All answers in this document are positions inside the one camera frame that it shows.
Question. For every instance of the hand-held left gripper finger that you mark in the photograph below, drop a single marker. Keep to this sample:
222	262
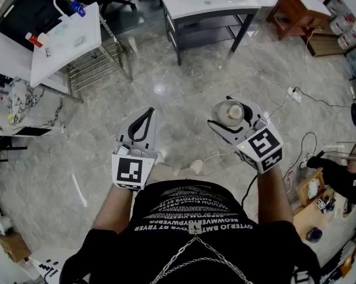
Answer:
124	132
152	135

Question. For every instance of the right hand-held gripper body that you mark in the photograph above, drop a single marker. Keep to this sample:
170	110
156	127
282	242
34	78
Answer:
263	146

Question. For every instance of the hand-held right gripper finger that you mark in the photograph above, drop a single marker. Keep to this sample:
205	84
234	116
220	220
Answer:
231	136
255	111

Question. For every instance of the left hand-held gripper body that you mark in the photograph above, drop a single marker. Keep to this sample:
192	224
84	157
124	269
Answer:
130	170

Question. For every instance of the beige round cap object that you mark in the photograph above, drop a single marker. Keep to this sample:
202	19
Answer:
225	114

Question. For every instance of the person's left forearm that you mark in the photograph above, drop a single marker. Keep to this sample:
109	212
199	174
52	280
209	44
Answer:
113	209

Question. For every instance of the person's right forearm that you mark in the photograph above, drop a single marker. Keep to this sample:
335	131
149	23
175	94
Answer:
274	197

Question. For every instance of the person's white left shoe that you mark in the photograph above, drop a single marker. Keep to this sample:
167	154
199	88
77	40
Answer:
160	158

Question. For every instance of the person's white shoe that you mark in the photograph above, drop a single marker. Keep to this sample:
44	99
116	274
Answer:
160	158
196	167

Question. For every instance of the person's beige trousers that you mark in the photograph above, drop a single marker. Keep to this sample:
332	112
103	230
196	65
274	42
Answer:
166	174

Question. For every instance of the white power strip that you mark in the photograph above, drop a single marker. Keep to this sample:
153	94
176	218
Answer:
294	95

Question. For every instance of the person's white right shoe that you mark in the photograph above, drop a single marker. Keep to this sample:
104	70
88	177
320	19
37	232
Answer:
196	167

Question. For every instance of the small open wooden box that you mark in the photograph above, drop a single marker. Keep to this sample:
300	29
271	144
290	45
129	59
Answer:
309	188

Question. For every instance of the steel rack stand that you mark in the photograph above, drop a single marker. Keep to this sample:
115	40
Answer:
92	67

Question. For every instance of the marble patterned slab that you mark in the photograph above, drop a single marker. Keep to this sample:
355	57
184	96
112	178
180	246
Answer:
39	111

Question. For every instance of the white washbasin slab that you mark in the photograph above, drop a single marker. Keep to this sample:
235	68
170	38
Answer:
68	55

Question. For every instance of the wooden crate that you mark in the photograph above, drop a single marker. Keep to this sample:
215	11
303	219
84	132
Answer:
326	46

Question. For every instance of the pale green soap dish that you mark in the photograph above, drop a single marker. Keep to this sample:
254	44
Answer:
80	41

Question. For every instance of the dark purple jar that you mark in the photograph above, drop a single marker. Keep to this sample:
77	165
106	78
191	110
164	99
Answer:
314	235

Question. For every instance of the brown wooden cabinet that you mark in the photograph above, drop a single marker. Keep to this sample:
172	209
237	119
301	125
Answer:
296	13

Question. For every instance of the small black eyeglasses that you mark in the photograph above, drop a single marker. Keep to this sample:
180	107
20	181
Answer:
48	52

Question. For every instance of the black printed t-shirt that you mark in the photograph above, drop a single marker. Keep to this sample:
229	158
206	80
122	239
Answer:
195	262

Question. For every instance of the row of clear water jugs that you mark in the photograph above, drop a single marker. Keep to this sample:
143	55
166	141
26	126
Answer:
343	25

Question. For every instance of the white printed board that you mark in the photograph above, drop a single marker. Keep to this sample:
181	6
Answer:
45	265

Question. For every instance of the brown cardboard box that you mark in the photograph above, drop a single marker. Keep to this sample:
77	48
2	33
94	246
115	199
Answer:
14	247

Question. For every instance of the black cabinet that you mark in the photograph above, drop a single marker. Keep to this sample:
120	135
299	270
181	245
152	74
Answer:
27	13

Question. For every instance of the dark grey vanity frame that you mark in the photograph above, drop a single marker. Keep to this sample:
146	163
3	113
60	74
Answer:
207	28

